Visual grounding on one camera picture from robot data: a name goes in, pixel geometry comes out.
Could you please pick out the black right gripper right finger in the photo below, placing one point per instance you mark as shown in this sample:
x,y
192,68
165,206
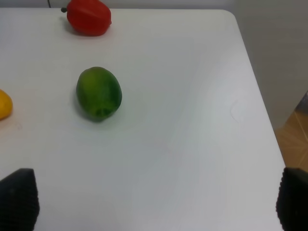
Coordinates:
x,y
292,201

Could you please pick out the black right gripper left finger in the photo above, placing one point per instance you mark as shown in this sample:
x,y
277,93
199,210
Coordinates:
x,y
19,201

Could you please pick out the yellow mango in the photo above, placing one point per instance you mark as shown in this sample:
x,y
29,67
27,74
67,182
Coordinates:
x,y
6,105

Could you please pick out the green lime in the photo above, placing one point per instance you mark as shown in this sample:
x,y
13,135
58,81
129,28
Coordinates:
x,y
98,93

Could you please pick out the red bell pepper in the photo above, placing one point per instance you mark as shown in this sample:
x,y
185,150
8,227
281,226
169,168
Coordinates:
x,y
88,17

